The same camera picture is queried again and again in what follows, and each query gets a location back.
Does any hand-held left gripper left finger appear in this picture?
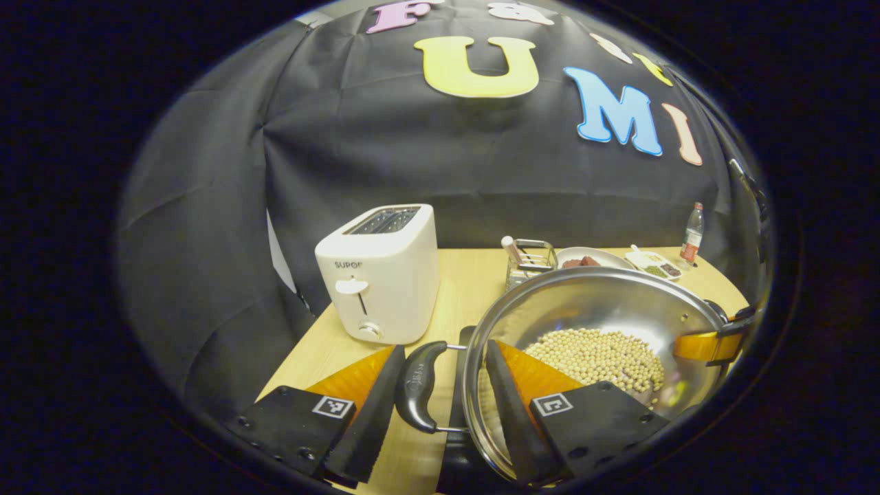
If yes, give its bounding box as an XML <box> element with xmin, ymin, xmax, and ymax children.
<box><xmin>234</xmin><ymin>344</ymin><xmax>406</xmax><ymax>485</ymax></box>

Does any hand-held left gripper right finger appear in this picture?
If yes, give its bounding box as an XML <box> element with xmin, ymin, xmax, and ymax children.
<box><xmin>485</xmin><ymin>339</ymin><xmax>671</xmax><ymax>486</ymax></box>

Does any stainless steel pot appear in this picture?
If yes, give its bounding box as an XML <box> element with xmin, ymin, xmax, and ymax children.
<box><xmin>395</xmin><ymin>267</ymin><xmax>733</xmax><ymax>485</ymax></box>

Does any white divided dish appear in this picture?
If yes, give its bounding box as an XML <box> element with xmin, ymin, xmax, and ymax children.
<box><xmin>624</xmin><ymin>244</ymin><xmax>685</xmax><ymax>281</ymax></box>

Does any pile of yellow soybeans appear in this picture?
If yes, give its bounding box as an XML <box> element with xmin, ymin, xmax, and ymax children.
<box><xmin>522</xmin><ymin>329</ymin><xmax>666</xmax><ymax>408</ymax></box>

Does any clear water bottle red label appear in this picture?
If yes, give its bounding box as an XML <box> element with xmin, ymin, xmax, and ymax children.
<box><xmin>679</xmin><ymin>201</ymin><xmax>705</xmax><ymax>269</ymax></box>

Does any white oval plate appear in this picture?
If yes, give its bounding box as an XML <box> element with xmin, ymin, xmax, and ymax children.
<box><xmin>555</xmin><ymin>246</ymin><xmax>637</xmax><ymax>272</ymax></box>

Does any white toaster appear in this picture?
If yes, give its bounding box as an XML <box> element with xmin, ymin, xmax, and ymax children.
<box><xmin>315</xmin><ymin>203</ymin><xmax>441</xmax><ymax>346</ymax></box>

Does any metal wire rack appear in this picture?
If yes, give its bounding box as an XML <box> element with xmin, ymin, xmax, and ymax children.
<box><xmin>505</xmin><ymin>237</ymin><xmax>559</xmax><ymax>291</ymax></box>

